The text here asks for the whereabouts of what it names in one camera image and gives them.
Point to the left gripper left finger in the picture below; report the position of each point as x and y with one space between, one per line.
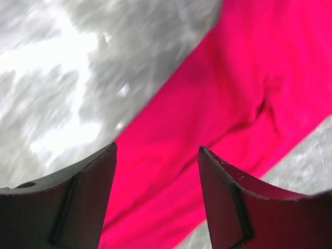
65 209

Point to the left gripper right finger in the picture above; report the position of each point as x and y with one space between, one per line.
245 212

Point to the magenta t-shirt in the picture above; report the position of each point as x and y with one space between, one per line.
256 85

